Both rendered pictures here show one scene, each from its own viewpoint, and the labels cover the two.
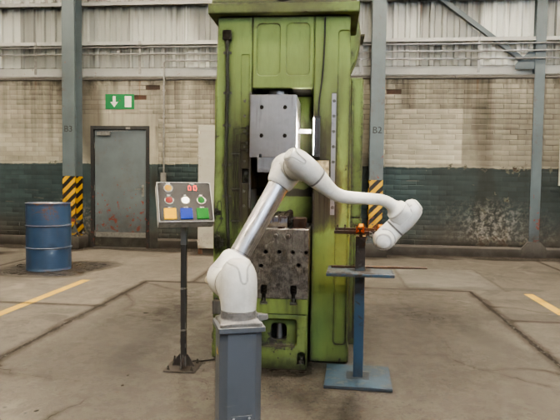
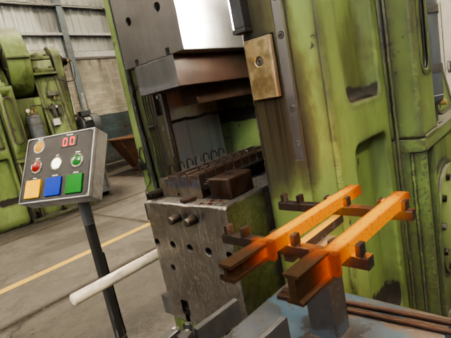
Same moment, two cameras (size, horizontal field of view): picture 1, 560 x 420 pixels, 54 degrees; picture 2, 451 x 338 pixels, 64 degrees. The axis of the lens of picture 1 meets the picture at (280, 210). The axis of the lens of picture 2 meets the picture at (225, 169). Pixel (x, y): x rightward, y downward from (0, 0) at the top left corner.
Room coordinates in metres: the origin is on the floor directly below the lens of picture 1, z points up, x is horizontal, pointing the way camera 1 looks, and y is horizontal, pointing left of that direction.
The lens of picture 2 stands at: (2.73, -0.80, 1.20)
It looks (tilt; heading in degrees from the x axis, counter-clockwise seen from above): 10 degrees down; 38
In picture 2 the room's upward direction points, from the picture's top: 11 degrees counter-clockwise
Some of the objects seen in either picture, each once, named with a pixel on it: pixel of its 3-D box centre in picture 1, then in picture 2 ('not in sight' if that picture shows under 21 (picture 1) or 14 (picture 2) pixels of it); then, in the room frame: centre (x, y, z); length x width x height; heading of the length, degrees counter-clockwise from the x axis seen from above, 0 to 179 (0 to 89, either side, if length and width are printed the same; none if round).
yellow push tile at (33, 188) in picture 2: (170, 213); (33, 189); (3.38, 0.67, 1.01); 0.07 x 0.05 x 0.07; 110
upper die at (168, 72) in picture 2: (276, 166); (201, 72); (3.77, 0.03, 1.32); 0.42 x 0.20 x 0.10; 175
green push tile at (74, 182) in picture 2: (202, 213); (74, 184); (3.45, 0.48, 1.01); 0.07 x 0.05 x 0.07; 110
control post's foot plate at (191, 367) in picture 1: (182, 360); not in sight; (3.54, 0.62, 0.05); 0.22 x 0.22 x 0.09; 85
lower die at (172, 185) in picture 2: (275, 218); (221, 169); (3.77, 0.03, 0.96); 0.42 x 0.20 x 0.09; 175
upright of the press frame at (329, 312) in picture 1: (332, 191); (325, 97); (3.89, -0.36, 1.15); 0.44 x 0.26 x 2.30; 175
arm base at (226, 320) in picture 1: (242, 315); not in sight; (2.39, 0.16, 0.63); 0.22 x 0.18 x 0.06; 104
